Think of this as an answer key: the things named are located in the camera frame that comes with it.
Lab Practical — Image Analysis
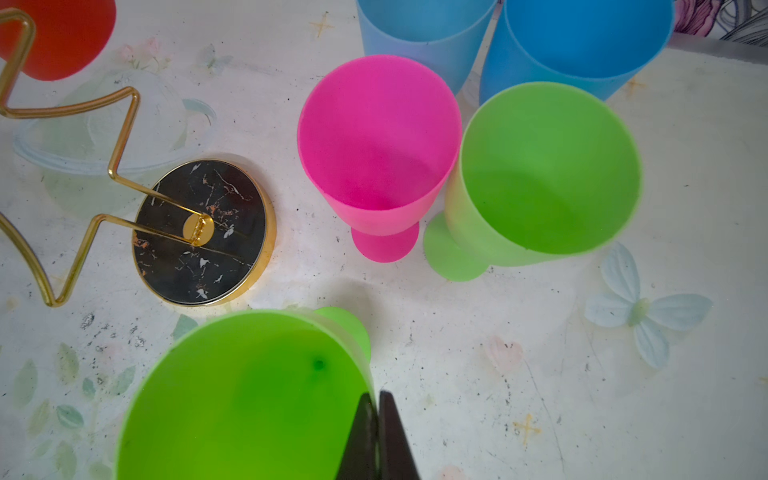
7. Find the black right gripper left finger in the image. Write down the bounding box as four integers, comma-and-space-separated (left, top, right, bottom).
336, 393, 378, 480

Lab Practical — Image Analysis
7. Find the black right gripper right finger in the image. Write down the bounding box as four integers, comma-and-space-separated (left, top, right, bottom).
378, 391, 420, 480

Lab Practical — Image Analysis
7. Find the green wine glass back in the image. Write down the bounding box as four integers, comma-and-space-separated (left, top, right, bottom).
116, 307, 374, 479

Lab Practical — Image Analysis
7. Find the green wine glass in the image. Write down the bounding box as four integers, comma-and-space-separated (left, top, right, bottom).
116, 307, 374, 479
423, 82, 643, 282

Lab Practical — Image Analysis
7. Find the green wine glass front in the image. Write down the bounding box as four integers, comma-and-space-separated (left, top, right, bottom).
423, 82, 643, 282

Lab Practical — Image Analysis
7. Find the pink wine glass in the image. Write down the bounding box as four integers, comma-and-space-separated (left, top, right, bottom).
297, 55, 462, 263

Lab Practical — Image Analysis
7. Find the light blue wine glass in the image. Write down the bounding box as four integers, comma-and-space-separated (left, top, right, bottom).
356, 0, 497, 94

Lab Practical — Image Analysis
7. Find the red wine glass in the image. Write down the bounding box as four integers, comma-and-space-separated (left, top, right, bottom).
1, 0, 117, 81

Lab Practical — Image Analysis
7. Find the gold wine glass rack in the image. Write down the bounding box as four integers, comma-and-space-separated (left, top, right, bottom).
0, 7, 278, 308

